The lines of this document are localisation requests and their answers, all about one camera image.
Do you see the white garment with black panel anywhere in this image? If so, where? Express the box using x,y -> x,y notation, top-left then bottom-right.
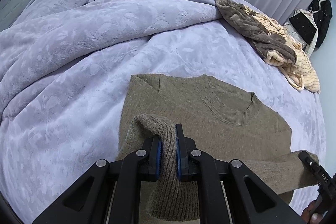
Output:
283,8 -> 319,57

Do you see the lavender fleece bed blanket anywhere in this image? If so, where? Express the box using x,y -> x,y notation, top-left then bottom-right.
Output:
0,21 -> 324,224

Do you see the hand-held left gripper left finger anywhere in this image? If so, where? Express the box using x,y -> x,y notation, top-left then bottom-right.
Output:
31,138 -> 161,224

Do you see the brown fleece garment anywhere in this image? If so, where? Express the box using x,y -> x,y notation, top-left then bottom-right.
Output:
215,0 -> 298,66

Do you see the olive knit sweater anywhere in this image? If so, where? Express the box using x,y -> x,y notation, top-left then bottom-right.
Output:
115,73 -> 320,222

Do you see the lavender embossed comforter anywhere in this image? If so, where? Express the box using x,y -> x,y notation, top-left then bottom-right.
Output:
0,0 -> 231,119

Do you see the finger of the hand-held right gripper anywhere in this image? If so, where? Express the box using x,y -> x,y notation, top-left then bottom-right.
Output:
299,151 -> 333,214

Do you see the cream striped fleece garment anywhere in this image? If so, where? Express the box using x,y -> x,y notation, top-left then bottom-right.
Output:
243,4 -> 321,94

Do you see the person's right hand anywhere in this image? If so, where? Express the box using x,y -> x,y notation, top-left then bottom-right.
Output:
301,200 -> 325,224

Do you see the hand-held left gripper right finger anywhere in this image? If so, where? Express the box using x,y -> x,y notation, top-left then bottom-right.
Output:
175,123 -> 305,224

